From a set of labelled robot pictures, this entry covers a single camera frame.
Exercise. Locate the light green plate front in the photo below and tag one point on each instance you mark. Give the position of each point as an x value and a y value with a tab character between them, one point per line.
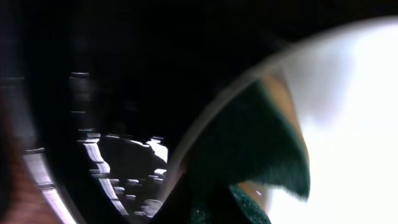
339	92

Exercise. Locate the black round tray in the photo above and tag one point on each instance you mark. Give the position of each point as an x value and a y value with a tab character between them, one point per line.
113	87

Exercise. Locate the green yellow sponge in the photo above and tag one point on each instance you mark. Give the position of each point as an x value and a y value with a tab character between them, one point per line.
248	140

